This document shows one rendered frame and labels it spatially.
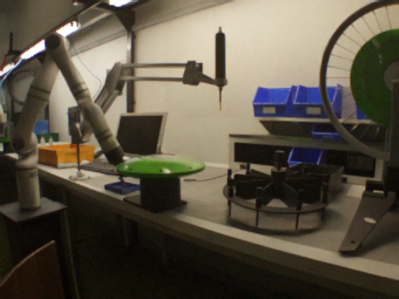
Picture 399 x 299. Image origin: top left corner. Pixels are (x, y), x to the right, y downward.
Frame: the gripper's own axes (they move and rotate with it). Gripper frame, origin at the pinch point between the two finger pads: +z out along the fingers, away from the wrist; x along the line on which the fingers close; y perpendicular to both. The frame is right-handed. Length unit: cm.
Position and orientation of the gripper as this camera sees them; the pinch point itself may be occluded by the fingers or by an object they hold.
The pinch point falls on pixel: (127, 189)
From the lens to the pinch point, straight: 120.0
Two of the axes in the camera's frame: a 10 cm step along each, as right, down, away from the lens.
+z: 4.5, 8.7, 2.2
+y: 8.6, -4.8, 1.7
